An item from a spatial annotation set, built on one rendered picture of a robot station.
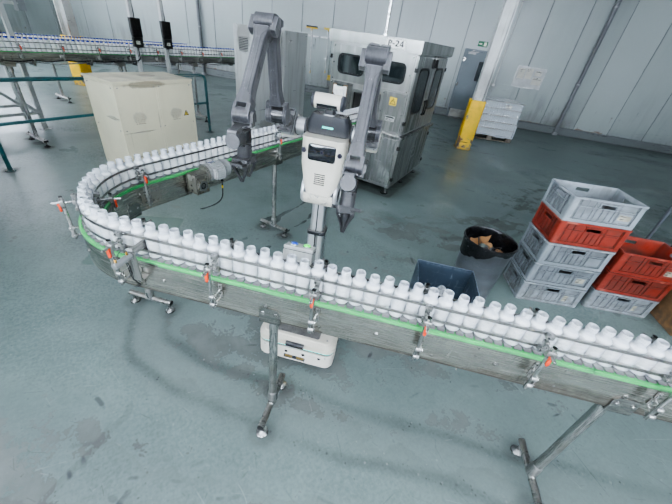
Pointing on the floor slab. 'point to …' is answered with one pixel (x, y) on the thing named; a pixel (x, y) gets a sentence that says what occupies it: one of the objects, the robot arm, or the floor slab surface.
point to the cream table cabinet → (141, 111)
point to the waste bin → (474, 254)
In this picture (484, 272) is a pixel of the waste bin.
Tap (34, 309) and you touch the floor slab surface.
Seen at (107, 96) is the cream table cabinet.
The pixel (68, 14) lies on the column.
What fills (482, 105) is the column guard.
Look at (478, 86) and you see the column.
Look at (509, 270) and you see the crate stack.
